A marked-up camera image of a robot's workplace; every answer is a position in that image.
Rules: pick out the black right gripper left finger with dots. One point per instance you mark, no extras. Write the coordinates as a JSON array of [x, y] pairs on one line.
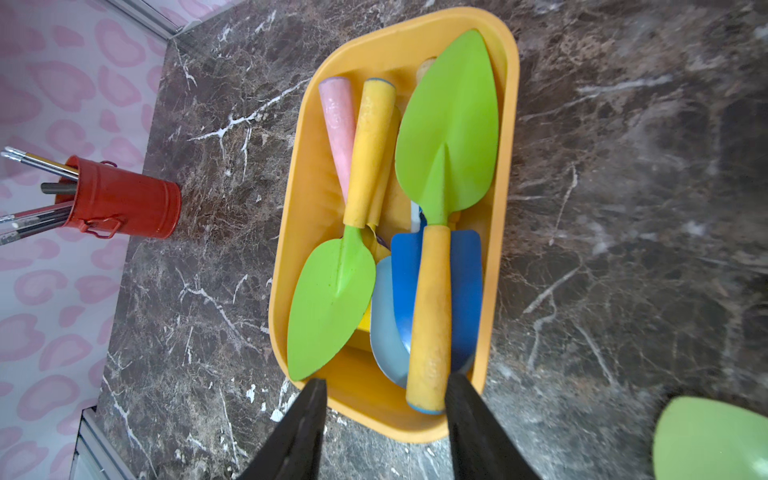
[[293, 450]]

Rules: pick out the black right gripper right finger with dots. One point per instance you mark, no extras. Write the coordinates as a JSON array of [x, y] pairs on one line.
[[480, 448]]

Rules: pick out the light blue shovel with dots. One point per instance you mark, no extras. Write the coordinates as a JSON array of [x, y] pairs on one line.
[[382, 316]]

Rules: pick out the green pointed trowel yellow handle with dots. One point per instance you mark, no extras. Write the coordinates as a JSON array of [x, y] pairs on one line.
[[337, 280]]

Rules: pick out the blue shovel wooden handle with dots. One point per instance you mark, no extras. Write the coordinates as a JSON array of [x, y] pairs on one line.
[[466, 294]]

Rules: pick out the pale green shovel wooden handle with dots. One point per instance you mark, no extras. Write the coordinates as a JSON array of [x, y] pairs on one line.
[[699, 438]]

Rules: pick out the yellow shovel yellow handle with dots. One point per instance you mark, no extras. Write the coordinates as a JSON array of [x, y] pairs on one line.
[[390, 211]]

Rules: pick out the narrow green trowel yellow handle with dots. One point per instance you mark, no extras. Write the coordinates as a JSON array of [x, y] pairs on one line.
[[445, 159]]

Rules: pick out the purple shovel pink handle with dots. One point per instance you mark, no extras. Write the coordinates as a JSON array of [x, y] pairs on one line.
[[339, 115]]

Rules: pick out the red pen cup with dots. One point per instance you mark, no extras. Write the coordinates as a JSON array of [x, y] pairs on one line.
[[96, 198]]

